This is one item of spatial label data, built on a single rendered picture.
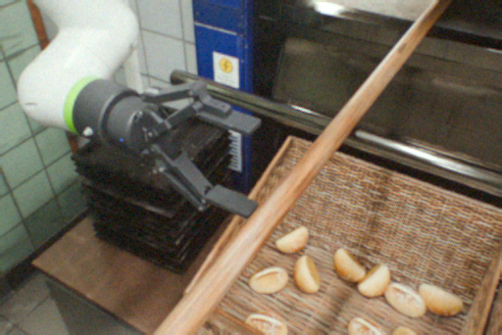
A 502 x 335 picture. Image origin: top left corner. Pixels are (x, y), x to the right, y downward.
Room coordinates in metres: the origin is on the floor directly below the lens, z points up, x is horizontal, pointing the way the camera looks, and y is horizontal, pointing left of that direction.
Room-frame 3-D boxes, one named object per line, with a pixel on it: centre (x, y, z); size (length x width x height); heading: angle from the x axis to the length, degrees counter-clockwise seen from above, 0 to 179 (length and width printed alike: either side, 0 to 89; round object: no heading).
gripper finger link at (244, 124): (0.47, 0.02, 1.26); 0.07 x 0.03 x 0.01; 58
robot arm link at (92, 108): (0.58, 0.20, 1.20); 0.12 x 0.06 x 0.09; 148
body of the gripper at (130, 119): (0.54, 0.13, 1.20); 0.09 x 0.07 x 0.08; 58
